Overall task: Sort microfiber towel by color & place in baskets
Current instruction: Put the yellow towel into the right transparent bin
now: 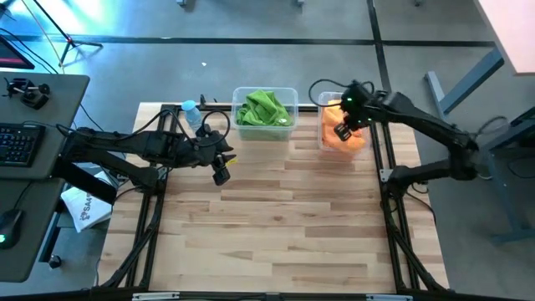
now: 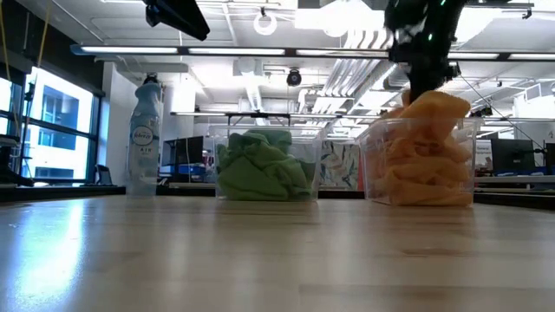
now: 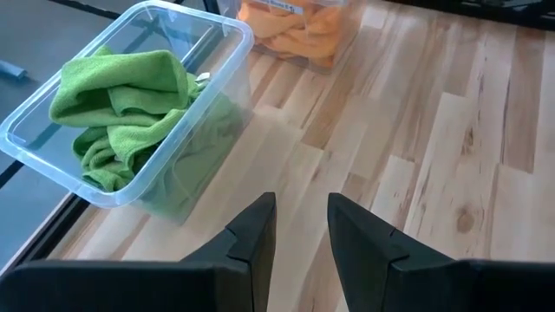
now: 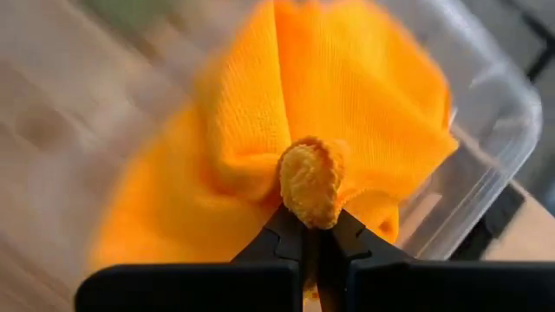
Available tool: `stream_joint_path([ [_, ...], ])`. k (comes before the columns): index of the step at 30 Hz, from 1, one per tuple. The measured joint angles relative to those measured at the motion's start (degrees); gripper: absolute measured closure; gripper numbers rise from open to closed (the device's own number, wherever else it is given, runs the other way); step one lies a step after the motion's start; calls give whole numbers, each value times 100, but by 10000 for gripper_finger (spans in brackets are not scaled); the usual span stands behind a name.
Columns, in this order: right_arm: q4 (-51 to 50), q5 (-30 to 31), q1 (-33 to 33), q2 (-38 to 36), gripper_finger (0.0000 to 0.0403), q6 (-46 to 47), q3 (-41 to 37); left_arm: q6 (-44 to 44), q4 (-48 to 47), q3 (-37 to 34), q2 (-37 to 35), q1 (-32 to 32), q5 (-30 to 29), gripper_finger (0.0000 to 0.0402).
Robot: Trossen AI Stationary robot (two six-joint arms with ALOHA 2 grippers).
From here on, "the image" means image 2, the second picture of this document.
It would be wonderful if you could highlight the white ring ceiling lamp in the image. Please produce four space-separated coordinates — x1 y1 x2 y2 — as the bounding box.
252 10 278 37

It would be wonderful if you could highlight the pale blue air freshener bottle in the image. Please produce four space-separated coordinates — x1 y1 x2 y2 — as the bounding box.
126 73 165 198

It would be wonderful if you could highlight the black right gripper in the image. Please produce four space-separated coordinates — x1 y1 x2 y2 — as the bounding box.
388 25 461 106

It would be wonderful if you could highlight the long black ceiling light bar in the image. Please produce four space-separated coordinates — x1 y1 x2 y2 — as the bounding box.
71 42 555 62

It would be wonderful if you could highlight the thin black ceiling light bar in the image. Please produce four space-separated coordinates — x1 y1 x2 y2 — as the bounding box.
170 111 391 121

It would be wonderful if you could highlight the large dark framed window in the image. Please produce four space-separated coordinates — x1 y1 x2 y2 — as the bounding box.
0 64 104 185

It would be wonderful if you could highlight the green microfiber towel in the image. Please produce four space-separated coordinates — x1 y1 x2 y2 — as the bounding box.
216 145 314 201
245 128 294 153

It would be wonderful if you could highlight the yellow hanging cable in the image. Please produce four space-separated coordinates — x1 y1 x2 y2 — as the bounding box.
0 0 13 84

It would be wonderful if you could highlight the floral patterned panel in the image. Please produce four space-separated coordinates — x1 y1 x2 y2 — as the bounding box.
319 140 362 192

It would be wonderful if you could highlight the clear plastic basket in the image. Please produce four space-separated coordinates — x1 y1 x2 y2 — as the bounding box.
210 124 325 203
356 116 481 207

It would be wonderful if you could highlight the thin black hanging cable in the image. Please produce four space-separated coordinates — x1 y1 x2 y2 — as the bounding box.
459 74 548 152

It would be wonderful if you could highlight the black computer monitor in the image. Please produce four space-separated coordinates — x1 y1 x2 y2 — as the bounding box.
490 138 536 172
161 135 206 168

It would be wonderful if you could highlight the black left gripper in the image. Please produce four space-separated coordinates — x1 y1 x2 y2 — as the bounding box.
142 0 212 42

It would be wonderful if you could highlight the black dome ceiling camera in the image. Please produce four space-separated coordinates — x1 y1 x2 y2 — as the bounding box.
285 68 304 88

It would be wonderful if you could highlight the black ceiling rail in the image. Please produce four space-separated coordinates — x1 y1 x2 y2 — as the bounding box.
466 1 535 10

